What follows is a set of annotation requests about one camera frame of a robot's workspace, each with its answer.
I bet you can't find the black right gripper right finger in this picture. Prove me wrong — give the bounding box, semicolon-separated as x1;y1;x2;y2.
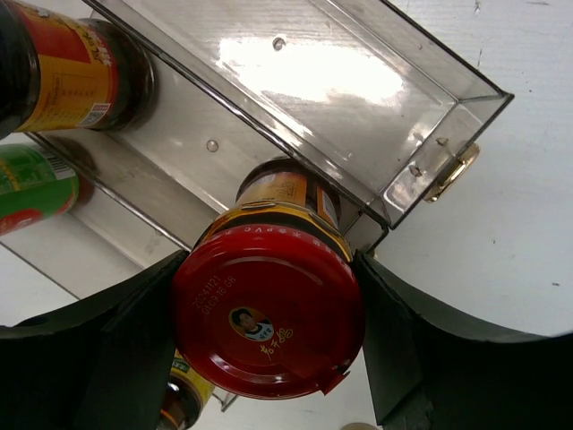
353;252;572;429

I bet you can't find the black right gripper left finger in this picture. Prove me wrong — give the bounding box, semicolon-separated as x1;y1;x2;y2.
1;251;188;429

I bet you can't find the red lid dark sauce jar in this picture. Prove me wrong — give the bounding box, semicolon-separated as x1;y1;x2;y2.
1;1;155;136

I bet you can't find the black cap pepper shaker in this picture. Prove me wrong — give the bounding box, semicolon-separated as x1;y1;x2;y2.
340;422;378;430

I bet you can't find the yellow cap sauce bottle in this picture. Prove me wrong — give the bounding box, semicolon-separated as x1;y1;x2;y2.
1;142;94;236

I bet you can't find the small yellow label bottle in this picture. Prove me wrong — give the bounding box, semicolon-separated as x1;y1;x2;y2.
156;351;215;430

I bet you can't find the clear tiered organizer rack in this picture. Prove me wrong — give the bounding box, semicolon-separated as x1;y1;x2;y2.
0;0;516;413

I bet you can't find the red lid chili jar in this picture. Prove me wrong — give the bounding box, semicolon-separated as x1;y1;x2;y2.
171;157;365;400

